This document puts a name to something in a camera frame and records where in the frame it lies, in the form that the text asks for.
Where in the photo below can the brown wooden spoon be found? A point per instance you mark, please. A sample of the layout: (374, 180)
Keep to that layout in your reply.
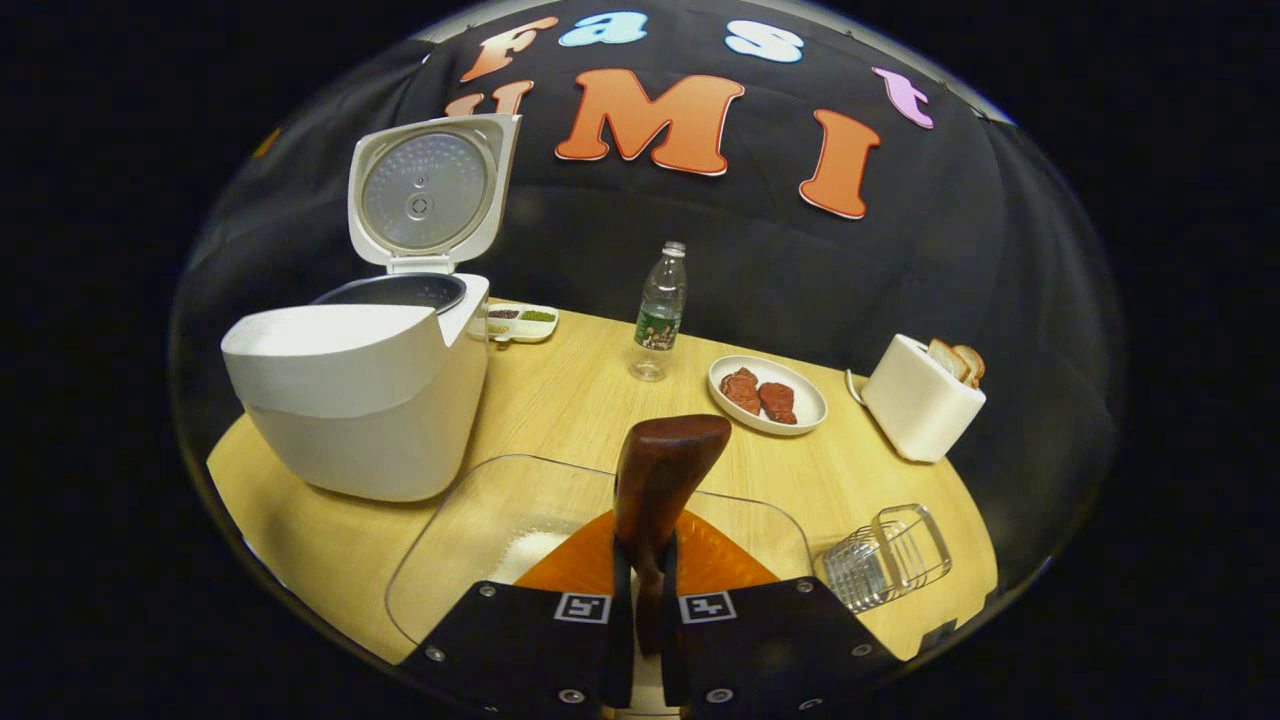
(665, 470)

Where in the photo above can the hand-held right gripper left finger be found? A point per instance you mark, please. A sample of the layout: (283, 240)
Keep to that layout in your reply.
(530, 650)

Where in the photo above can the white round plate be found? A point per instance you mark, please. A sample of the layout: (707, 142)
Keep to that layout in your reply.
(805, 410)

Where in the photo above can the white toaster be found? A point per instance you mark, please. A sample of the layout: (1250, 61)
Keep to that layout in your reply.
(915, 410)

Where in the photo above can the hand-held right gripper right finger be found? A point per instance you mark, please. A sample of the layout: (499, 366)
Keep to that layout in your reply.
(770, 650)

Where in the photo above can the white rice cooker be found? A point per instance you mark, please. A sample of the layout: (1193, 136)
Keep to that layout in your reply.
(360, 400)

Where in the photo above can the red meat piece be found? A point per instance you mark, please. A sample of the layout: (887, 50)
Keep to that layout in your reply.
(778, 402)
(741, 390)

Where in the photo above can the bread slice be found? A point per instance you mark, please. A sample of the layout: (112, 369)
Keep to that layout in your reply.
(945, 358)
(973, 362)

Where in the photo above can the clear plastic water bottle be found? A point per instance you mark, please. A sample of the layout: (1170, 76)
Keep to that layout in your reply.
(660, 320)

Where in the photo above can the white divided bean dish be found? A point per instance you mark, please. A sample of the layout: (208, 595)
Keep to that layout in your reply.
(520, 325)

